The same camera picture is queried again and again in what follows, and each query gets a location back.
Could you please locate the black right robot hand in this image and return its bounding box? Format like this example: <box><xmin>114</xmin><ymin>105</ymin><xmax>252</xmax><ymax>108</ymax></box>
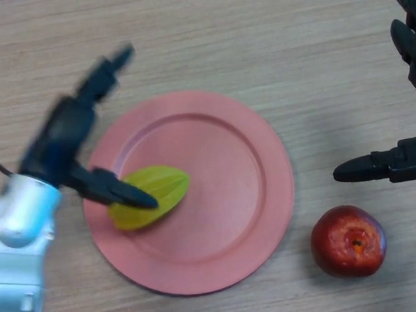
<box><xmin>322</xmin><ymin>0</ymin><xmax>416</xmax><ymax>187</ymax></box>

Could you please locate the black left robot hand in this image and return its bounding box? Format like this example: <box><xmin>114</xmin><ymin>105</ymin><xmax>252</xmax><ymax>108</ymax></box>
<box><xmin>10</xmin><ymin>42</ymin><xmax>159</xmax><ymax>217</ymax></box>

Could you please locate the yellow green starfruit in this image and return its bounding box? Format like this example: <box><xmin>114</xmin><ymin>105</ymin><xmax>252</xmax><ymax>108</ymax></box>
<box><xmin>105</xmin><ymin>163</ymin><xmax>194</xmax><ymax>233</ymax></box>

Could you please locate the pink round plate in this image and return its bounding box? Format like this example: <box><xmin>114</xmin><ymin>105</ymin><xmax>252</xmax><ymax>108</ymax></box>
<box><xmin>77</xmin><ymin>84</ymin><xmax>301</xmax><ymax>302</ymax></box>

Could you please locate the red apple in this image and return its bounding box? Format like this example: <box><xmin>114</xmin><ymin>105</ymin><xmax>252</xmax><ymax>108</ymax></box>
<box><xmin>309</xmin><ymin>203</ymin><xmax>390</xmax><ymax>281</ymax></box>

